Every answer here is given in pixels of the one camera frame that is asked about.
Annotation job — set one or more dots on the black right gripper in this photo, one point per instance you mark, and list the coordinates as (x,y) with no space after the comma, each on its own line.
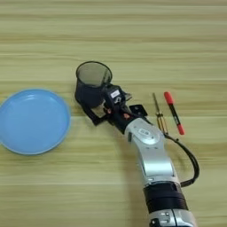
(121,118)

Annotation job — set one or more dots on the black mesh pen cup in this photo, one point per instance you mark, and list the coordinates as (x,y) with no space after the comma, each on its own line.
(87,91)

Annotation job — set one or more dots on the small black and white block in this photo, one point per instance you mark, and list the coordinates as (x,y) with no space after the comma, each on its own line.
(140,110)

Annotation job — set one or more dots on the blue round plate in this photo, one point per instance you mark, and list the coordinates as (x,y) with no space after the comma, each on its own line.
(32,121)

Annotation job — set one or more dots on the red and black marker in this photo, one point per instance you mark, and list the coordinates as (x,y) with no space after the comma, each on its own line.
(173,112)

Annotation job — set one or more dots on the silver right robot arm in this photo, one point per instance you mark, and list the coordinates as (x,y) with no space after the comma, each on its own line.
(153,153)

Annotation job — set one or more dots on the black box with white label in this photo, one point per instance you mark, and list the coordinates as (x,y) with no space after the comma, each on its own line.
(113,94)

